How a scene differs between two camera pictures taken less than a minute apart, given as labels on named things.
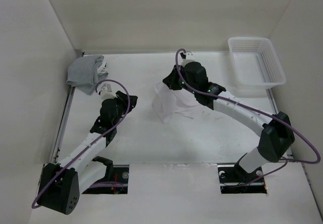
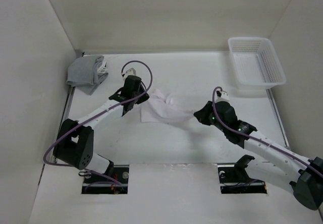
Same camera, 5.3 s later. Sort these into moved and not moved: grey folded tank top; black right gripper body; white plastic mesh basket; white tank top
Moved: black right gripper body; white tank top
Not moved: grey folded tank top; white plastic mesh basket
